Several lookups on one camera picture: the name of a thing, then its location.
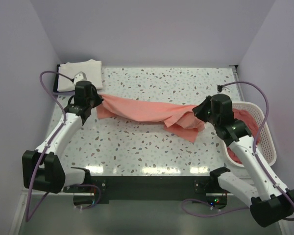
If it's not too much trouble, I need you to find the white plastic laundry basket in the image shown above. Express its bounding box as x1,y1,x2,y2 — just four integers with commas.
222,101,277,168

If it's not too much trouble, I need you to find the folded cream t-shirt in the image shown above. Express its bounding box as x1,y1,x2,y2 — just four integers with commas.
56,59,103,92

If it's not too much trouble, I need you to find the salmon pink t-shirt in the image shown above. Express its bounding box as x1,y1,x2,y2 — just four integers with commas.
96,94,205,142

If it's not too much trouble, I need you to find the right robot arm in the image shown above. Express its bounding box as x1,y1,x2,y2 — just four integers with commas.
193,94,294,227

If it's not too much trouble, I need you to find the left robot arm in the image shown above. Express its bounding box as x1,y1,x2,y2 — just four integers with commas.
22,80,103,193

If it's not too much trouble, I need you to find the dark pink t-shirt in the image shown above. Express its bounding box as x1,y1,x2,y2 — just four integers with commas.
227,109,259,165

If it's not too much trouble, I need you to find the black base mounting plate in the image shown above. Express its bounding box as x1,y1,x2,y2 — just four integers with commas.
64,176,225,204

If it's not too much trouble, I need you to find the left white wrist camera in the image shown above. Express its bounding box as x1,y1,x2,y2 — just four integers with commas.
73,71,87,86

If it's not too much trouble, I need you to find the folded lavender t-shirt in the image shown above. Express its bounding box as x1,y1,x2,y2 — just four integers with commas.
52,91,74,95

